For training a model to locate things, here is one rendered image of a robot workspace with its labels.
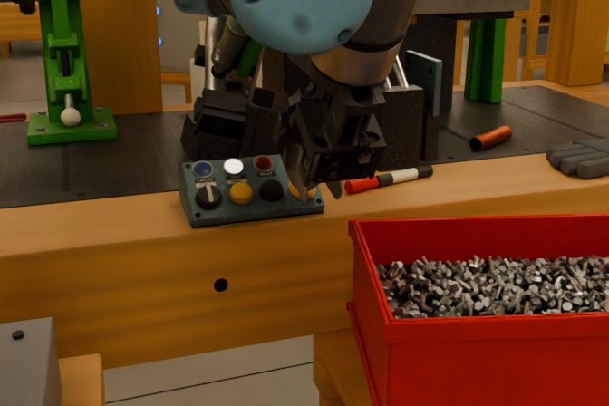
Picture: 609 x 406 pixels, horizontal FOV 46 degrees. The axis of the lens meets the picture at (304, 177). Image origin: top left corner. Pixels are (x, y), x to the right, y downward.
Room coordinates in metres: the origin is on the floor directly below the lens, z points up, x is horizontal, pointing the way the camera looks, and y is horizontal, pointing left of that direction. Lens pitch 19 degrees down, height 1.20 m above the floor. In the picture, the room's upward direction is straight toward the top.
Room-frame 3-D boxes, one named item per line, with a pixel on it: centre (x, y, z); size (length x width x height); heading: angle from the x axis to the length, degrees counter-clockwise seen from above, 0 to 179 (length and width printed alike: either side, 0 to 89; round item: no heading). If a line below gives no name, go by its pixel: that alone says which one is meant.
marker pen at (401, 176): (0.86, -0.11, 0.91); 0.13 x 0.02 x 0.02; 121
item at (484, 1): (1.05, -0.13, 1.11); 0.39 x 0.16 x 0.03; 18
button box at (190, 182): (0.78, 0.06, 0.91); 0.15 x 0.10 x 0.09; 108
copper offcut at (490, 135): (1.04, -0.28, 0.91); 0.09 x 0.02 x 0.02; 137
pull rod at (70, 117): (1.04, 0.35, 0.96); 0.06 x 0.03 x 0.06; 18
